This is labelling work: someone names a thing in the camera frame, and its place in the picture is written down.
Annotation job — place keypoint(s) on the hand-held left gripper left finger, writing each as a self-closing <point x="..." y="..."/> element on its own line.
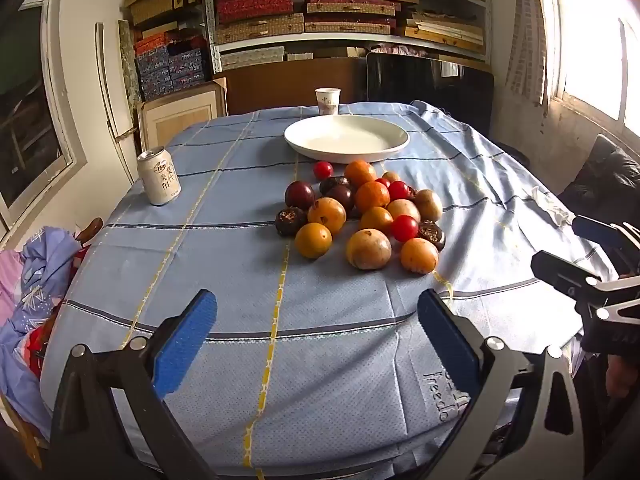
<point x="185" y="345"/>

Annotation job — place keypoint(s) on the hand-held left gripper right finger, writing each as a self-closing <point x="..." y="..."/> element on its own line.
<point x="447" y="340"/>

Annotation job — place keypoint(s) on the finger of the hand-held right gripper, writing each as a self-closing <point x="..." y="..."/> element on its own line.
<point x="560" y="267"/>
<point x="595" y="227"/>

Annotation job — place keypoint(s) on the yellow-orange round fruit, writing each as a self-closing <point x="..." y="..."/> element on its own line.
<point x="376" y="220"/>
<point x="327" y="215"/>
<point x="419" y="255"/>
<point x="313" y="240"/>

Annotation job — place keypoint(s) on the large tan passion fruit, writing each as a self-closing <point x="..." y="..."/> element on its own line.
<point x="368" y="248"/>

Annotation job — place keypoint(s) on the brownish tan round fruit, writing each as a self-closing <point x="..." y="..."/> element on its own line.
<point x="429" y="205"/>

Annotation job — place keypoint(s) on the pale tan round fruit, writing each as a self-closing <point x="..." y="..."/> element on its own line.
<point x="404" y="209"/>

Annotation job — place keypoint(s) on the small brown longan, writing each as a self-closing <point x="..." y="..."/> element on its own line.
<point x="391" y="176"/>

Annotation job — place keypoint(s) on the purple passion fruit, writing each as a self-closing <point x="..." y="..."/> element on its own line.
<point x="299" y="195"/>
<point x="342" y="198"/>

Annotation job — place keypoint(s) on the white oval plate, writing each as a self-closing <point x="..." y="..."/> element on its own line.
<point x="345" y="135"/>

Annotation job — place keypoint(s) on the person's right hand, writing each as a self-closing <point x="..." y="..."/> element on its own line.
<point x="622" y="377"/>

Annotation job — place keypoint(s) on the black jacket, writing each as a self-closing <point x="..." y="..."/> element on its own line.
<point x="610" y="175"/>

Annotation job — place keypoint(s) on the blue plaid tablecloth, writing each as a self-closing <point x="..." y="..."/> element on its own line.
<point x="225" y="260"/>

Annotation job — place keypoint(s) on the wooden chair knob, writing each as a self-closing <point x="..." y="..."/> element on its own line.
<point x="91" y="229"/>

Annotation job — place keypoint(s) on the blue floral cloth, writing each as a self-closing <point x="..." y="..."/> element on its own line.
<point x="30" y="300"/>

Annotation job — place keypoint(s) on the white drink can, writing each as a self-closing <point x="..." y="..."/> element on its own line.
<point x="160" y="180"/>

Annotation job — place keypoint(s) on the pink cloth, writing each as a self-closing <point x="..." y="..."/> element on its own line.
<point x="7" y="280"/>

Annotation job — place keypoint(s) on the bright window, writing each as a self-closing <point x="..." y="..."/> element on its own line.
<point x="590" y="35"/>

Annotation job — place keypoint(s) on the patterned curtain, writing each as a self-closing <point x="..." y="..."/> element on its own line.
<point x="527" y="35"/>

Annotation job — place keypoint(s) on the black screen panel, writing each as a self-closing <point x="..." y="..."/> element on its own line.
<point x="425" y="85"/>

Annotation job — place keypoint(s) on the wooden framed panel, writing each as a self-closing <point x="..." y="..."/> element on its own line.
<point x="180" y="115"/>

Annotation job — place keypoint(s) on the white paper cup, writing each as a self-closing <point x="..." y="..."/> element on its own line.
<point x="327" y="102"/>

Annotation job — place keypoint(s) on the white leaning board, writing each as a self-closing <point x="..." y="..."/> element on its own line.
<point x="107" y="85"/>

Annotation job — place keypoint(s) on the brown wooden board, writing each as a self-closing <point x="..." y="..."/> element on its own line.
<point x="280" y="85"/>

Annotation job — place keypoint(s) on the stack of blue patterned boxes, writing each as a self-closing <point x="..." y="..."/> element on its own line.
<point x="165" y="65"/>

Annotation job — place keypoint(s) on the green marble slab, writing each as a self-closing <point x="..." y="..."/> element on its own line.
<point x="128" y="70"/>

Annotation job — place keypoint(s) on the shelf of patterned boxes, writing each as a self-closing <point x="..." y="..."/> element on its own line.
<point x="208" y="20"/>

